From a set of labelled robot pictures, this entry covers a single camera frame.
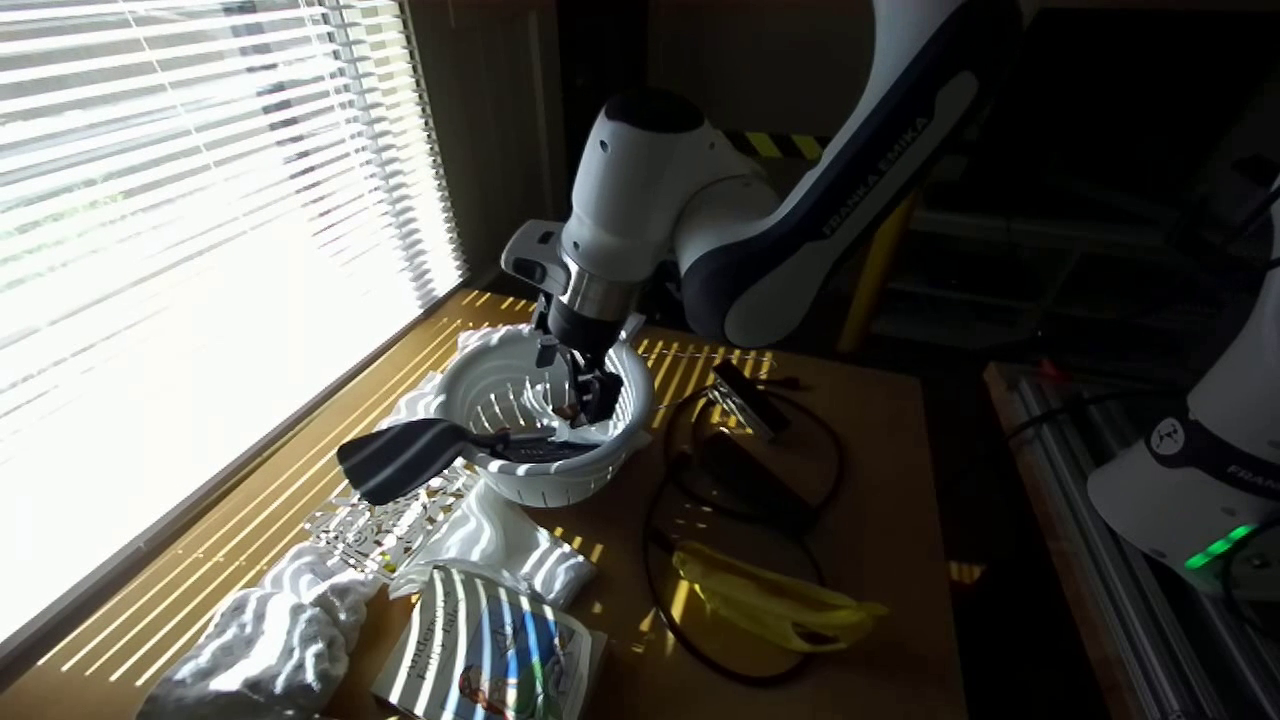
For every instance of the colourful printed bag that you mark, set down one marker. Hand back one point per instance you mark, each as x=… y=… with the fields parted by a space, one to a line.
x=478 y=648

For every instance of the white plastic colander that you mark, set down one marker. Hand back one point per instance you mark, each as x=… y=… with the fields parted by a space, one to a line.
x=517 y=380

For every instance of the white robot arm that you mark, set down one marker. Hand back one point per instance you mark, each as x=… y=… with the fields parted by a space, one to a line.
x=663 y=185

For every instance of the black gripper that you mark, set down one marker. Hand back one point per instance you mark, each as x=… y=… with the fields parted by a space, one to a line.
x=585 y=342

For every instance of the white cloth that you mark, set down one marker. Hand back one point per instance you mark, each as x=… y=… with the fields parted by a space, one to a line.
x=455 y=521

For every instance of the black power adapter with cable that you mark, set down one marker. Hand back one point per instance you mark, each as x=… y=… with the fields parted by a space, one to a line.
x=741 y=494

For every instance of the black spatula with metal handle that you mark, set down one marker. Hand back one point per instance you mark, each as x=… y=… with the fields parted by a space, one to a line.
x=401 y=457

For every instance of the white window blinds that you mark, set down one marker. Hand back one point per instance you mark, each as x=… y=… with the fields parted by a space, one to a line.
x=208 y=208

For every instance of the yellow banana toy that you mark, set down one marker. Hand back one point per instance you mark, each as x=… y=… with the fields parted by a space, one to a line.
x=780 y=611

